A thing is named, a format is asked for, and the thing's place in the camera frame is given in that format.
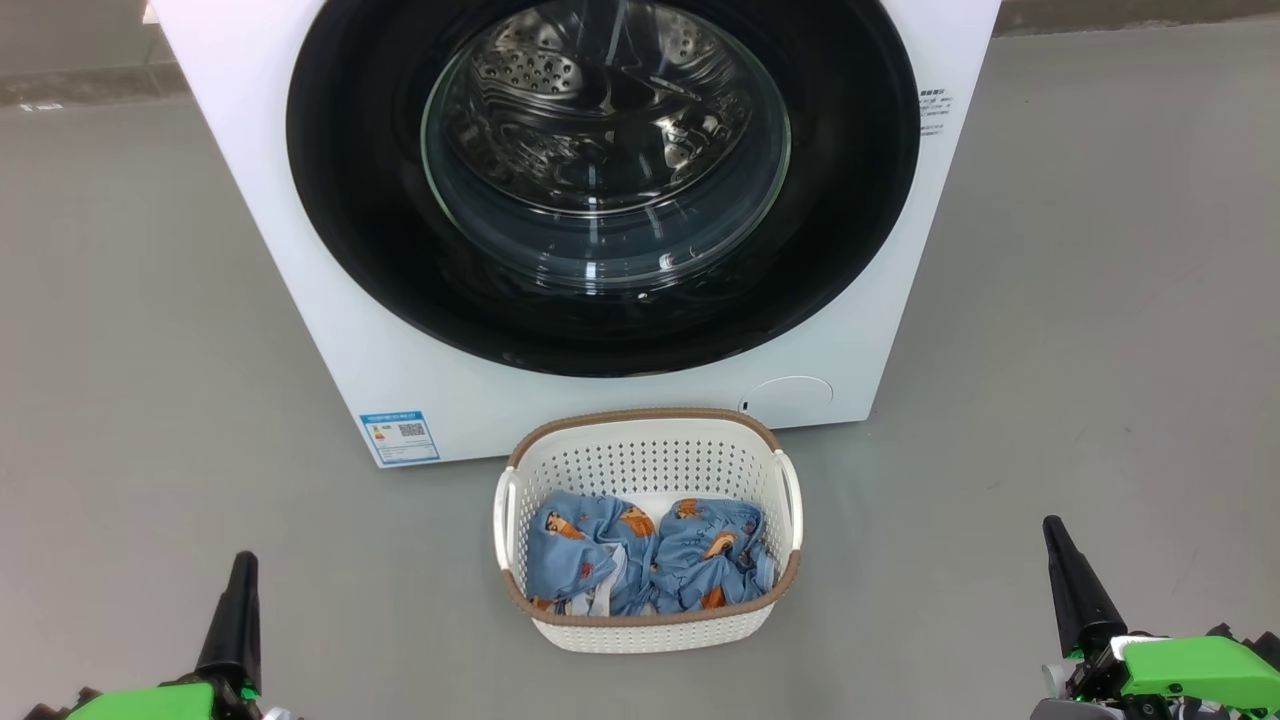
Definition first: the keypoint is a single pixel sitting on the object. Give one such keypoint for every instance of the black round glass washer door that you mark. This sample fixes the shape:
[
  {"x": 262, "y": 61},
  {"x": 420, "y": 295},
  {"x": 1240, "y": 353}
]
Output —
[{"x": 350, "y": 200}]

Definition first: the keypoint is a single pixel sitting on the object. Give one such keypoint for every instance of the white perforated basket brown rim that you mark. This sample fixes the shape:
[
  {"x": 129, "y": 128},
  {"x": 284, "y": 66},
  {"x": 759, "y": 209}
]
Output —
[{"x": 650, "y": 455}]

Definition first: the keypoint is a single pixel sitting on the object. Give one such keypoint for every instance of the white front-load washing machine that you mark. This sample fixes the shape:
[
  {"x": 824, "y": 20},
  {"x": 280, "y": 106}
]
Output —
[{"x": 450, "y": 410}]

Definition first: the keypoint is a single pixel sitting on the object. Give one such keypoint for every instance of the blue energy label sticker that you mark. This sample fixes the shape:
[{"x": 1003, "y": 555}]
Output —
[{"x": 400, "y": 438}]

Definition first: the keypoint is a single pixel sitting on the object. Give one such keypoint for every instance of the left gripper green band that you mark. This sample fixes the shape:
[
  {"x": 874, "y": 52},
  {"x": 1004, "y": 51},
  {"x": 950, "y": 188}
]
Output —
[{"x": 150, "y": 705}]

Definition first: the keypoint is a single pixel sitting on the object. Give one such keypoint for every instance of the round white filter cover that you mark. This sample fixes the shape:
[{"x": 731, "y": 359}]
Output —
[{"x": 795, "y": 395}]

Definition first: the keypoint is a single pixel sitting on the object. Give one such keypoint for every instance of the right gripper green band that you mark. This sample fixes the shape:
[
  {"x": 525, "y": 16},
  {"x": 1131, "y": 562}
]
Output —
[{"x": 1200, "y": 670}]

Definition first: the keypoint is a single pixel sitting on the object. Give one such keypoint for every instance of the blue printed garment white lining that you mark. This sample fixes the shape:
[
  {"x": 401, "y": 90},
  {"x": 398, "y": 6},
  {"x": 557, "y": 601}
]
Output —
[{"x": 575, "y": 560}]

